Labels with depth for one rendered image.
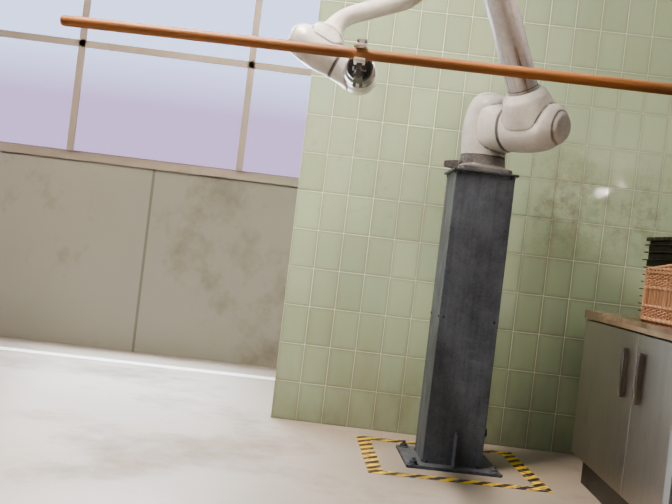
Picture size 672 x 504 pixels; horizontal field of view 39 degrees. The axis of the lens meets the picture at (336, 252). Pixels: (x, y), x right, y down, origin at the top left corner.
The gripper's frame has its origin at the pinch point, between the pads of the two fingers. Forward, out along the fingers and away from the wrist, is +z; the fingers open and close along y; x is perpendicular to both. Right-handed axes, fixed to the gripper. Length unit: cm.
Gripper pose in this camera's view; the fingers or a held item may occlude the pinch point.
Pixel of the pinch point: (360, 54)
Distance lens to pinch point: 252.1
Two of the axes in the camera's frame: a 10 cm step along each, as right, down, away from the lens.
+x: -9.9, -1.2, 0.2
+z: -0.2, 0.0, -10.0
